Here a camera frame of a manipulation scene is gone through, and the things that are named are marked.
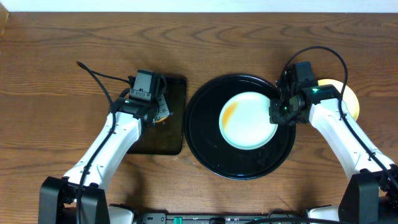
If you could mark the orange green scrub sponge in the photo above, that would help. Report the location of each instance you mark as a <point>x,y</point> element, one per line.
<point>161,117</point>

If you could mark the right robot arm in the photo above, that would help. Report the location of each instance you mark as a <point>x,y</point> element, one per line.
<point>371,195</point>

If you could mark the black rectangular water tray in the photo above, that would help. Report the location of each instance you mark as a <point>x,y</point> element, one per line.
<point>165,138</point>

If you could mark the light blue plate top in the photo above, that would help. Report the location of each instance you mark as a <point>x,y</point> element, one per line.
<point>244,121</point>

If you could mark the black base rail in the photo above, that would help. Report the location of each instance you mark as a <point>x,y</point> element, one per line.
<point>163,218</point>

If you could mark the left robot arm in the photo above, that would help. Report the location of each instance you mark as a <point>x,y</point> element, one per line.
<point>80,195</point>

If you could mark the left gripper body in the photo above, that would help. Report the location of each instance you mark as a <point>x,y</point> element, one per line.
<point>158,104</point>

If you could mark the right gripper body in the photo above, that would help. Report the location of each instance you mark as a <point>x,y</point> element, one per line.
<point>283,112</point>

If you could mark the yellow plate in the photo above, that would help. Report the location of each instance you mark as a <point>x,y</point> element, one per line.
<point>349,96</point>

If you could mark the black round tray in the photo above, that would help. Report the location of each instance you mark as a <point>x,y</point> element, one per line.
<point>206,143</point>

